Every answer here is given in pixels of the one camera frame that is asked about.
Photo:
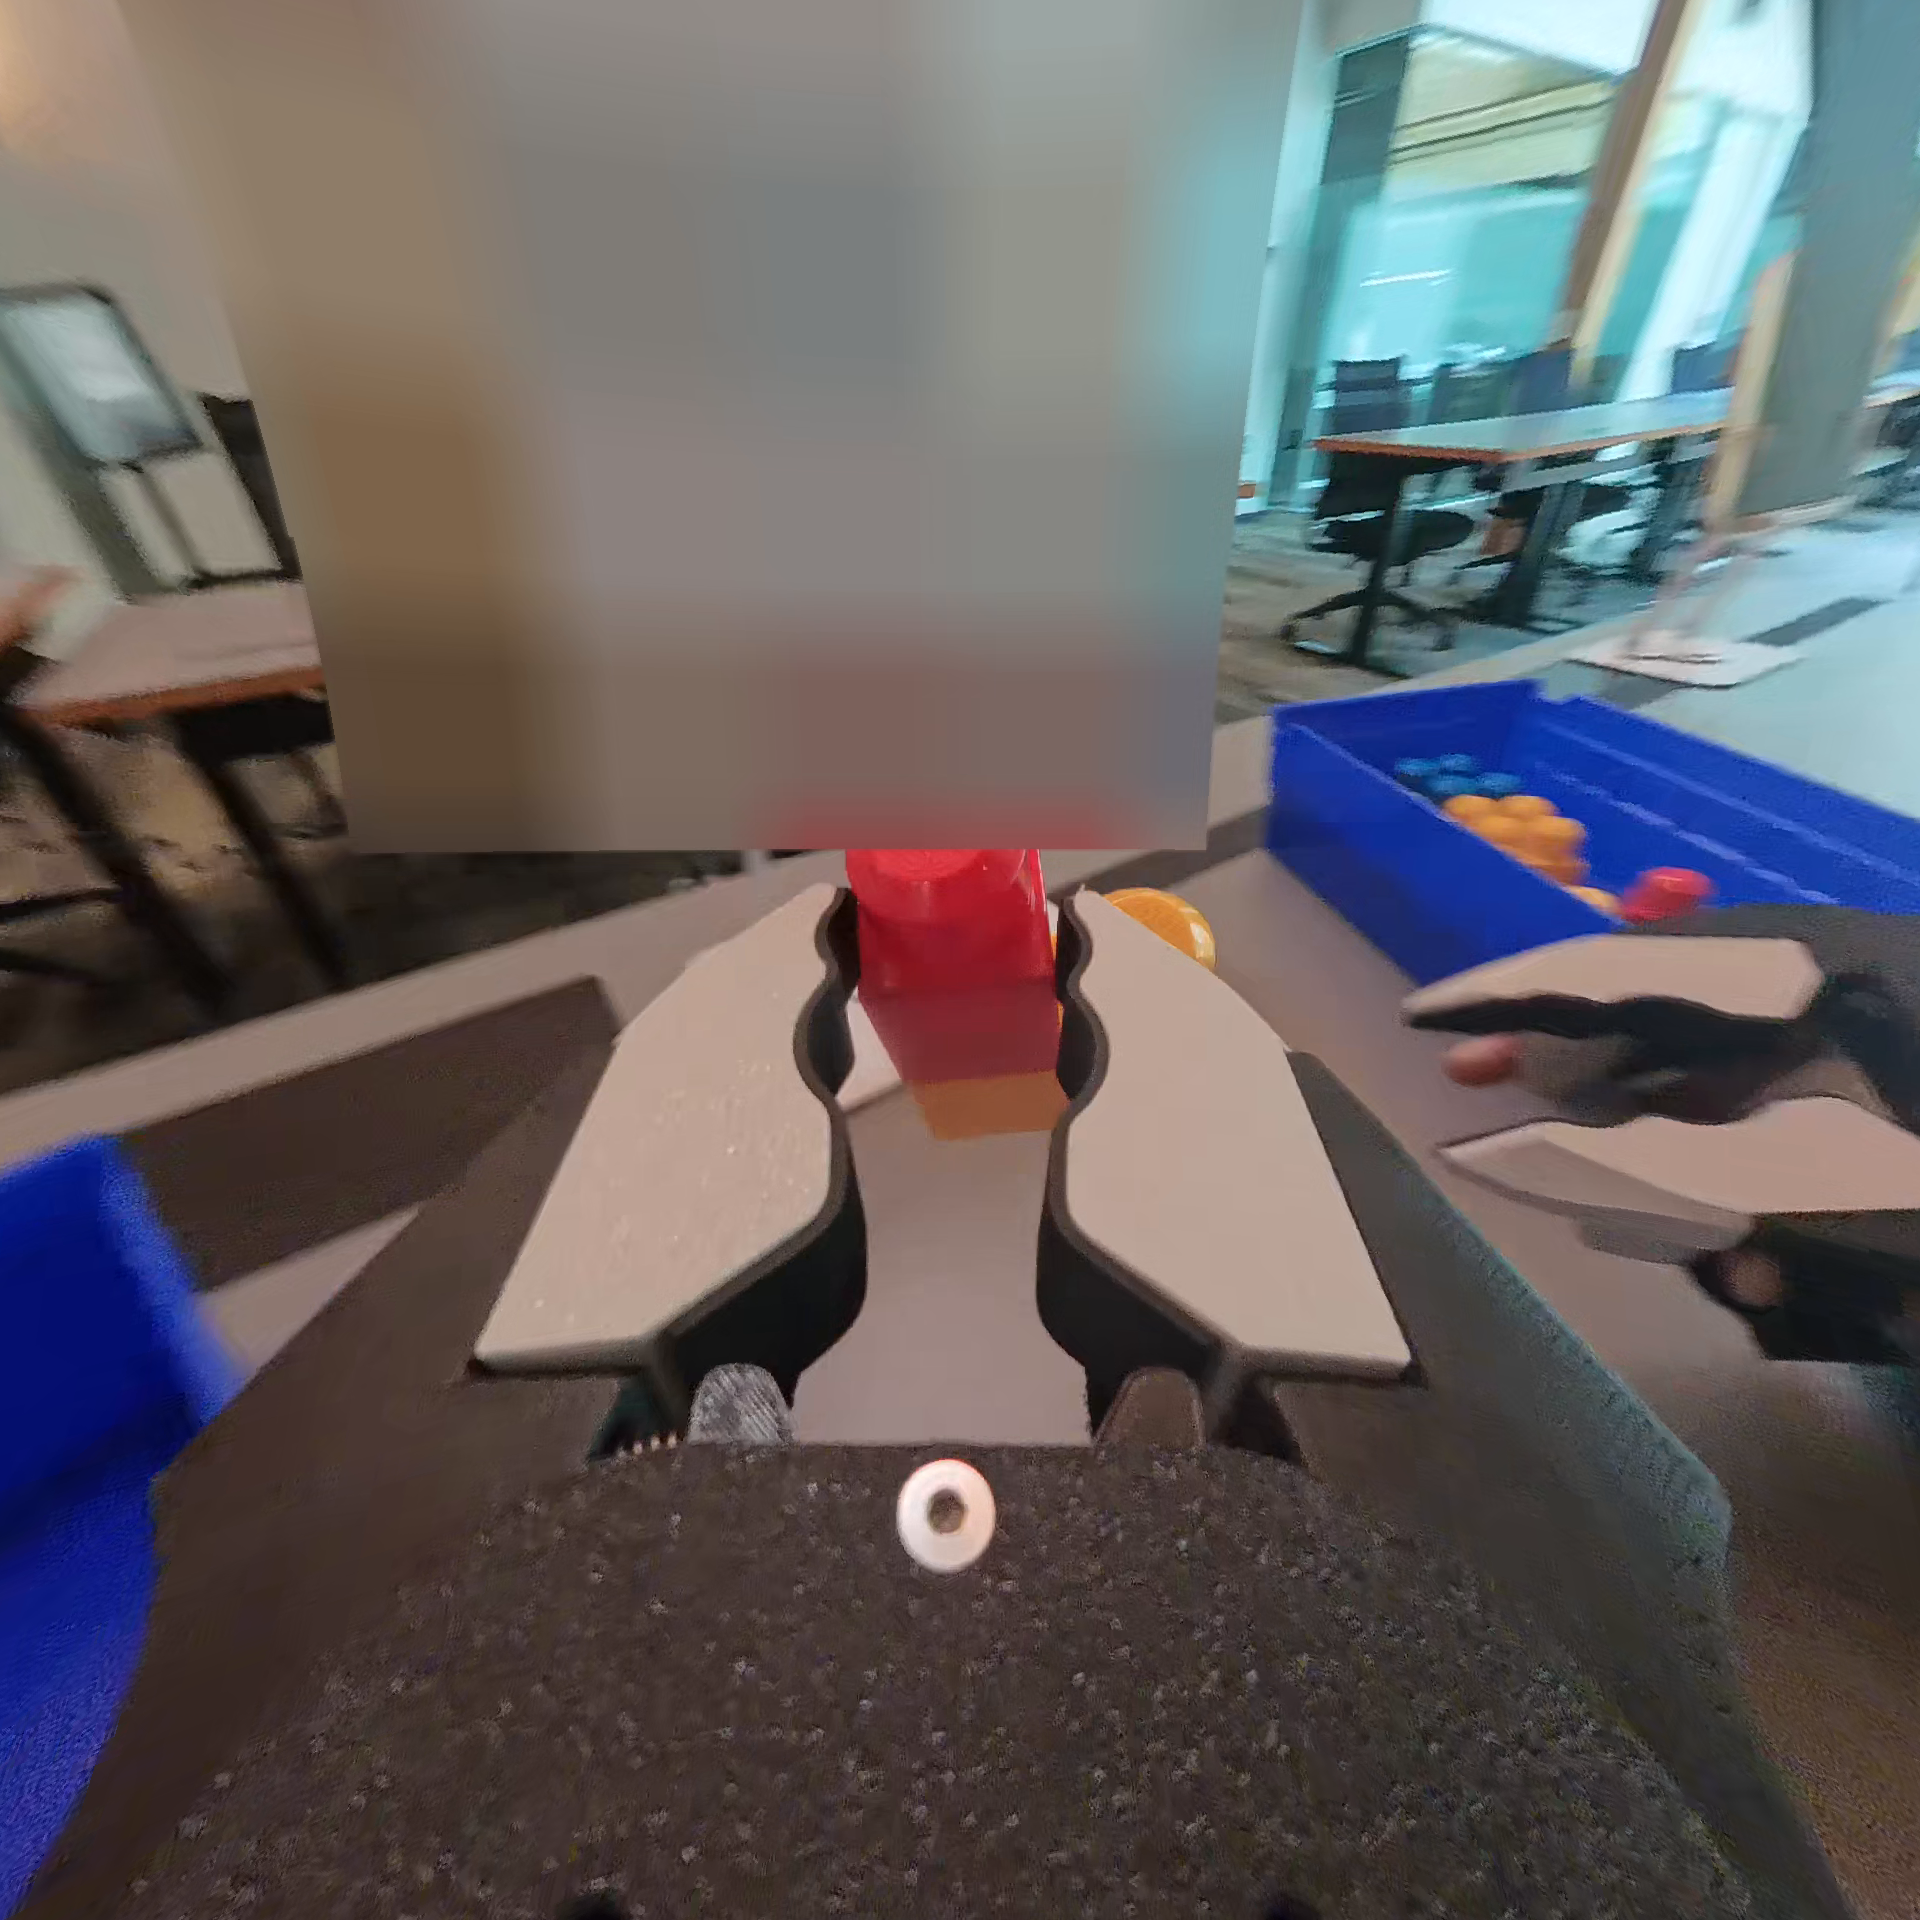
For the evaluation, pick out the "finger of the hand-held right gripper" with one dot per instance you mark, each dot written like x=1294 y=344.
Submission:
x=1651 y=983
x=1651 y=1161

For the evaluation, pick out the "black office chair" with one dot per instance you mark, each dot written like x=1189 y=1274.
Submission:
x=247 y=481
x=1381 y=523

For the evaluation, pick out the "pile of colourful mega blocks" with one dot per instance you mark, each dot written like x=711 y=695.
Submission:
x=1517 y=826

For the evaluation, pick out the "wood-edged office desk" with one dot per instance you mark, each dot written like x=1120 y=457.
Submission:
x=181 y=645
x=1499 y=438

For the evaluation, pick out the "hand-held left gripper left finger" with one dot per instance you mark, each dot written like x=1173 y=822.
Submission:
x=674 y=1171

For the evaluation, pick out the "red one-stud mega block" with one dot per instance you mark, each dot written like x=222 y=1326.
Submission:
x=960 y=961

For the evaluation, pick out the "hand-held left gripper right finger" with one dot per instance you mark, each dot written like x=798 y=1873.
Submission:
x=1214 y=1171

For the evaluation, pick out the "orange two-stud mega block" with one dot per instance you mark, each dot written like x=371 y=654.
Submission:
x=990 y=1106

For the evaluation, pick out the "flat cardboard sheet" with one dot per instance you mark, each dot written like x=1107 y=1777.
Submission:
x=1681 y=656

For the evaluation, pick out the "framed floor sign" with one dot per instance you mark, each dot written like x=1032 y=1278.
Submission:
x=90 y=390

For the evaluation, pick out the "blue plastic bin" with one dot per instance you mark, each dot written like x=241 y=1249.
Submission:
x=77 y=1424
x=1349 y=856

